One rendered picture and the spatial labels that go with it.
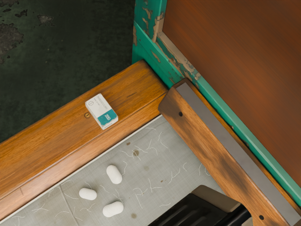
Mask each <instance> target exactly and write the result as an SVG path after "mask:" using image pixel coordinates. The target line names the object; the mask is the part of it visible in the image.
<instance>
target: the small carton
mask: <svg viewBox="0 0 301 226"><path fill-rule="evenodd" d="M85 104H86V107H87V109H88V110H89V112H90V113H91V114H92V116H93V117H94V119H95V120H96V121H97V123H98V124H99V125H100V127H101V128H102V129H103V130H104V129H106V128H107V127H109V126H110V125H112V124H113V123H115V122H117V121H118V116H117V114H116V113H115V112H114V110H113V109H112V108H111V106H110V105H109V103H108V102H107V101H106V100H105V98H104V97H103V96H102V94H101V93H99V94H98V95H96V96H95V97H93V98H91V99H90V100H88V101H86V102H85Z"/></svg>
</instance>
